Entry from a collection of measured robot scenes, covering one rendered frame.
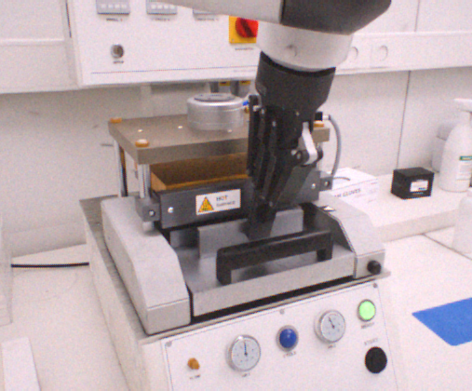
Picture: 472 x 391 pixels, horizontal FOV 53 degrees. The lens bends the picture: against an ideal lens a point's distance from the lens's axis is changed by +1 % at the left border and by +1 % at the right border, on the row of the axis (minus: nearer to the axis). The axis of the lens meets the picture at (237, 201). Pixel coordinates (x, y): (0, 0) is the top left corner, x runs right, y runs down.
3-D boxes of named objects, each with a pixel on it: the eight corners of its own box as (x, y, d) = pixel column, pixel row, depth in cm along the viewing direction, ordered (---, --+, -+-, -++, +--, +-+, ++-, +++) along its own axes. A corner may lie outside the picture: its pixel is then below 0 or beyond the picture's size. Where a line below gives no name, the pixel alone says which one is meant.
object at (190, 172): (135, 177, 73) (129, 116, 70) (260, 160, 82) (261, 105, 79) (168, 216, 59) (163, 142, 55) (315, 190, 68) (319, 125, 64)
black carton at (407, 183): (389, 193, 131) (393, 168, 129) (417, 189, 134) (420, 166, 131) (403, 200, 126) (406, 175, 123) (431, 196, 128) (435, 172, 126)
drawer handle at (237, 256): (215, 277, 54) (214, 247, 53) (323, 252, 60) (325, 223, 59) (222, 286, 53) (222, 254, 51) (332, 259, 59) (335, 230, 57)
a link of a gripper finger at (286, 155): (304, 111, 49) (311, 117, 48) (284, 195, 56) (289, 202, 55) (271, 114, 48) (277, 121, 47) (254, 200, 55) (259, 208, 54)
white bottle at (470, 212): (473, 255, 106) (485, 195, 101) (449, 249, 109) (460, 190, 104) (477, 247, 110) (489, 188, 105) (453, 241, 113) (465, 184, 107)
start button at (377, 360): (365, 372, 61) (361, 351, 61) (382, 366, 63) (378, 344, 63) (373, 375, 60) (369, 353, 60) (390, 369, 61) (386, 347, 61)
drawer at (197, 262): (132, 224, 78) (128, 180, 75) (251, 204, 86) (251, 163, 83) (194, 322, 53) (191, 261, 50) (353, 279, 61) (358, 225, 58)
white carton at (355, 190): (280, 208, 120) (281, 182, 117) (343, 191, 132) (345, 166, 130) (313, 224, 111) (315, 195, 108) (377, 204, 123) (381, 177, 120)
